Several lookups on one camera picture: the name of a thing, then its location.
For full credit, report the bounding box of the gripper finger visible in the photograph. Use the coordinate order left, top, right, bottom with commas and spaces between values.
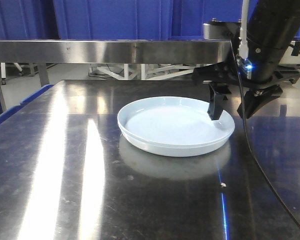
243, 86, 283, 119
207, 83, 228, 121

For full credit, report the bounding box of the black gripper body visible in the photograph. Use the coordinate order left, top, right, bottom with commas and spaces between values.
192, 62, 300, 97

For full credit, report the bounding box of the light blue plate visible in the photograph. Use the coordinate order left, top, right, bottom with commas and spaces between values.
119, 134, 232, 158
117, 96, 235, 150

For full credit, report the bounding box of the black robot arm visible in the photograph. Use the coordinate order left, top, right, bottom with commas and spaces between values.
192, 0, 300, 120

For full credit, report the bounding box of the blue plastic crate right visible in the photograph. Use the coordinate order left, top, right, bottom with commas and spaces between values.
168, 0, 300, 41

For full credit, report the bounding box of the blue plastic crate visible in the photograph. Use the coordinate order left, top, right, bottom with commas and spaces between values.
168, 0, 300, 41
0, 0, 173, 40

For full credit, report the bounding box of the blue plastic crate left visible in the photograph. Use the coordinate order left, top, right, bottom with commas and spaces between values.
0, 0, 173, 40

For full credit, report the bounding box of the white cable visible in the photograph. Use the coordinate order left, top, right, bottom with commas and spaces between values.
239, 0, 251, 60

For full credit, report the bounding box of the black cable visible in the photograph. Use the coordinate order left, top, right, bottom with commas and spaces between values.
229, 39, 300, 238

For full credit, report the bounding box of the white metal frame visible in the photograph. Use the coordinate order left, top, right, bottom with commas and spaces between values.
88, 63, 196, 81

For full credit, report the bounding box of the stainless steel shelf rail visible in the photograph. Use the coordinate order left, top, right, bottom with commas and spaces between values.
0, 40, 232, 65

